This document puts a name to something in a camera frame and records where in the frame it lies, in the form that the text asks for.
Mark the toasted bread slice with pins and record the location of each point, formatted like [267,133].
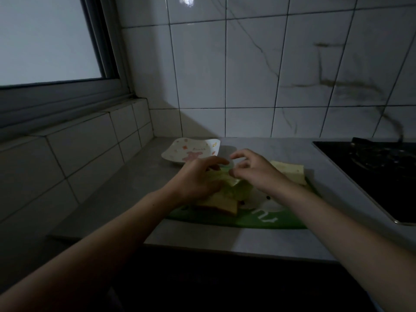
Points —
[291,171]
[219,206]

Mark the window with grey frame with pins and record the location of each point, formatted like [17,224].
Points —
[48,58]

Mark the person's left fingers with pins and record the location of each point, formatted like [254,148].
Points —
[214,162]

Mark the green cutting board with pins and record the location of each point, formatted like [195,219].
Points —
[247,214]

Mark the green lettuce leaf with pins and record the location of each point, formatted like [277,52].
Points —
[232,186]

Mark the person's right thumb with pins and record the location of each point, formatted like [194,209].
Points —
[239,173]

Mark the person's right hand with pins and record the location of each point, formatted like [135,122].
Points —
[260,173]

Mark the person's right middle finger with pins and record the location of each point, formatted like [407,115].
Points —
[243,164]

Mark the person's right forearm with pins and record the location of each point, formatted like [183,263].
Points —
[351,250]

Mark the black gas stove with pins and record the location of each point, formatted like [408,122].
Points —
[373,172]

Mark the person's left forearm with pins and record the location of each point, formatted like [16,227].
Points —
[81,256]

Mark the person's left hand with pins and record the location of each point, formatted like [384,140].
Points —
[191,180]

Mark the white patterned plate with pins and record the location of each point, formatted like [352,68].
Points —
[191,151]

